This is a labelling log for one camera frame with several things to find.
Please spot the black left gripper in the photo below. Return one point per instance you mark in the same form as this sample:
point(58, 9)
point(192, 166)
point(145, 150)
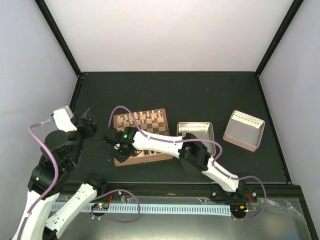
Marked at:
point(89, 126)

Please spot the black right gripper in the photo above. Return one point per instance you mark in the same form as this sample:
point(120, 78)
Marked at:
point(120, 157)

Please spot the yellow bear metal tin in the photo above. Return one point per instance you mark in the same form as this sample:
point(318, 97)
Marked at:
point(202, 130)

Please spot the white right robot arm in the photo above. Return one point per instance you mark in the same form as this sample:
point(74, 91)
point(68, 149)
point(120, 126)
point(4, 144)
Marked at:
point(192, 153)

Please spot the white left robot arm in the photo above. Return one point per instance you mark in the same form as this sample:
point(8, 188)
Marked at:
point(61, 138)

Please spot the wooden chess board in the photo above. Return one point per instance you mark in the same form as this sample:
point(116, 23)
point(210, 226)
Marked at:
point(157, 128)

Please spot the small circuit board left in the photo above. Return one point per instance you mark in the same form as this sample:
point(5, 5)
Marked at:
point(100, 206)

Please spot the small circuit board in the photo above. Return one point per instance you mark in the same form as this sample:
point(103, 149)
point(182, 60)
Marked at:
point(242, 209)
point(100, 206)

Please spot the small circuit board right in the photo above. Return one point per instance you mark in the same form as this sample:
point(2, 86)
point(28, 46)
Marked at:
point(242, 209)

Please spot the white king piece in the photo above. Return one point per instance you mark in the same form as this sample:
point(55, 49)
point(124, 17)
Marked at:
point(135, 115)

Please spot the white queen piece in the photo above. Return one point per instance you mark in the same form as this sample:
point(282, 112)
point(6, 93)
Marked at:
point(141, 115)

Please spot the pink tin lid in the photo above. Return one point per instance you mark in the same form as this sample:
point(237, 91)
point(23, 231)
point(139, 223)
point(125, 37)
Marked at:
point(244, 130)

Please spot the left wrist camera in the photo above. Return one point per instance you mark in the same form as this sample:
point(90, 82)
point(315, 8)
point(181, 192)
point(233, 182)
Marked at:
point(63, 119)

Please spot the white slotted cable duct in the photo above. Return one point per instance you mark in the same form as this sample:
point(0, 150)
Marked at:
point(172, 209)

